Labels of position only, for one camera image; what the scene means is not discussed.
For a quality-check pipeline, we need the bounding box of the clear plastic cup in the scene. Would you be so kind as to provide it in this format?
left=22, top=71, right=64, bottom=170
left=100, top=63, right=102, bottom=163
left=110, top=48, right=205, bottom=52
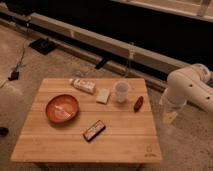
left=114, top=81, right=129, bottom=103

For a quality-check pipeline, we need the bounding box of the white sponge block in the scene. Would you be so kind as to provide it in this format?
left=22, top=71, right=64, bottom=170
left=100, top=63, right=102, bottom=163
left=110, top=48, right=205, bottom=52
left=96, top=89, right=110, bottom=104

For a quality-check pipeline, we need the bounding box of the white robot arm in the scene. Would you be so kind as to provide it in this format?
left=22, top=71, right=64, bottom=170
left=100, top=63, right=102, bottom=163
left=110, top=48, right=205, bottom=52
left=159, top=64, right=213, bottom=125

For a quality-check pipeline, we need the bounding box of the black chocolate bar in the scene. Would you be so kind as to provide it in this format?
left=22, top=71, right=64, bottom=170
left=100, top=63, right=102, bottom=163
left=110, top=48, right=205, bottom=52
left=83, top=120, right=106, bottom=142

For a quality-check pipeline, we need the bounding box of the orange ceramic bowl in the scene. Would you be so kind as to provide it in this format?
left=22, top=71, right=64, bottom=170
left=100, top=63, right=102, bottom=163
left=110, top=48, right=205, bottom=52
left=45, top=94, right=79, bottom=123

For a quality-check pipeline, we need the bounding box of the black floor plate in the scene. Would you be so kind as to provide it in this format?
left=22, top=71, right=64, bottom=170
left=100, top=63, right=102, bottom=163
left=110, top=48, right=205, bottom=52
left=29, top=38, right=57, bottom=55

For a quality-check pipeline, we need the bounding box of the black object at left edge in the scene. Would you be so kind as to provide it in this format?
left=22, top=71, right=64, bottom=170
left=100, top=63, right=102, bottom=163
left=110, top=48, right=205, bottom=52
left=0, top=127, right=9, bottom=136

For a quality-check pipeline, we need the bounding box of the wooden table board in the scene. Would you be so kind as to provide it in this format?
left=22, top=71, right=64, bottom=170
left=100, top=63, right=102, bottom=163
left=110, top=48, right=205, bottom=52
left=11, top=78, right=162, bottom=163

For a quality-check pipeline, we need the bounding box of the black cable with plug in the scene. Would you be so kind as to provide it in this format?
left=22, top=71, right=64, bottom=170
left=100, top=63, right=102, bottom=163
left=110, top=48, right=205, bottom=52
left=7, top=19, right=31, bottom=82

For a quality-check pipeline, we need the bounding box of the long beige baseboard rail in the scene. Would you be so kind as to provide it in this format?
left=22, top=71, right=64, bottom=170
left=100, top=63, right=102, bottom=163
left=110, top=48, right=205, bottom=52
left=0, top=6, right=213, bottom=93

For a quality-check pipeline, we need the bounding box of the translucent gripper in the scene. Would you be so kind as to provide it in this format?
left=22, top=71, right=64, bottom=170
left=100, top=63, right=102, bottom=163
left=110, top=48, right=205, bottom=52
left=159, top=89, right=186, bottom=125

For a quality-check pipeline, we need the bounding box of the dark red oblong object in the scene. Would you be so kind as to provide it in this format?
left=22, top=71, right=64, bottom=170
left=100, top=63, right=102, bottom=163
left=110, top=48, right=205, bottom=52
left=134, top=96, right=144, bottom=112

